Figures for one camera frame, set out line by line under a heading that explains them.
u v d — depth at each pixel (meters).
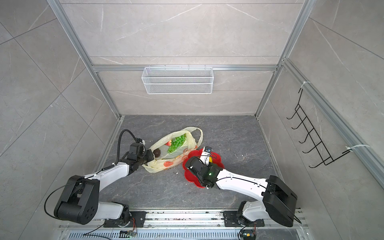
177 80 1.00
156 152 0.94
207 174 0.60
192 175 0.62
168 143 0.98
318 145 0.63
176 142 1.00
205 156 0.70
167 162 0.88
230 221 0.73
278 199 0.40
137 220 0.73
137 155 0.71
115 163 0.59
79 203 0.43
